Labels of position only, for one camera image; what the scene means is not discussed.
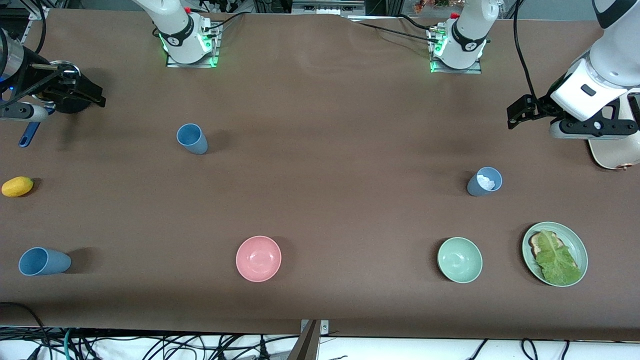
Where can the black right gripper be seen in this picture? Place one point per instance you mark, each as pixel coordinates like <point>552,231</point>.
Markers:
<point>36,75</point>

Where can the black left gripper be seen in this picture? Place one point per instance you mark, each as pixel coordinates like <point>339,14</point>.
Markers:
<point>544,107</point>

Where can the blue cup holding tissue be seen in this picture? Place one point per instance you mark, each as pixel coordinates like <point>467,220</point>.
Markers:
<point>474,187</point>

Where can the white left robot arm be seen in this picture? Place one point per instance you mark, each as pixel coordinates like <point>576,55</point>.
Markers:
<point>467,30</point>

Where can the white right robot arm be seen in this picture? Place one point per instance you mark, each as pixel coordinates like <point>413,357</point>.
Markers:
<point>175,25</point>

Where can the crumpled white tissue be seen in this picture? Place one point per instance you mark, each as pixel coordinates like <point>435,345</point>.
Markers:
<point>486,182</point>

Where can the white kitchen scale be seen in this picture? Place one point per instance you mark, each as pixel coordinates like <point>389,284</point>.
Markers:
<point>607,155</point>

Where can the empty blue plastic cup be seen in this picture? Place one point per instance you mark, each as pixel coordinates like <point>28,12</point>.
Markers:
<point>50,261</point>
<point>195,142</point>

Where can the yellow lemon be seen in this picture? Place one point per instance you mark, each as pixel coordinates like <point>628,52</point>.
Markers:
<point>17,186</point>

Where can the toasted bread slice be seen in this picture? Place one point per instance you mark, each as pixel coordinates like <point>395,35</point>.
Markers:
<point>535,245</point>

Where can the mint green plate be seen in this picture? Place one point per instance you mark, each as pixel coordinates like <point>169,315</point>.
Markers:
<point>575,240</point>

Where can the green lettuce leaf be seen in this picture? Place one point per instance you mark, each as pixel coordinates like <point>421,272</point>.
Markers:
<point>557,260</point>

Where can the mint green bowl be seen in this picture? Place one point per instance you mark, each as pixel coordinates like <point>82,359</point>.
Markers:
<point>460,260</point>

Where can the brown table cover sheet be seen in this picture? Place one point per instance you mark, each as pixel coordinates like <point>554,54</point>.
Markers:
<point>325,150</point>

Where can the grey power strip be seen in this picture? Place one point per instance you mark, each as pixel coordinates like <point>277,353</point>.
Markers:
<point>325,7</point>

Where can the pink bowl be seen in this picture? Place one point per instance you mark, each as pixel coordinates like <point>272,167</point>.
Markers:
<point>258,258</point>

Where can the grey support beam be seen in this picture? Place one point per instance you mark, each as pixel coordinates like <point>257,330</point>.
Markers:
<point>305,347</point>

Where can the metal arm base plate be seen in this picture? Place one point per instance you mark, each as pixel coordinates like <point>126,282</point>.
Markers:
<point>192,65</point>
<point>457,71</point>

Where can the silver metal clamp bracket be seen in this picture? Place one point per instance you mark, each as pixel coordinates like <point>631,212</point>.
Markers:
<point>324,327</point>

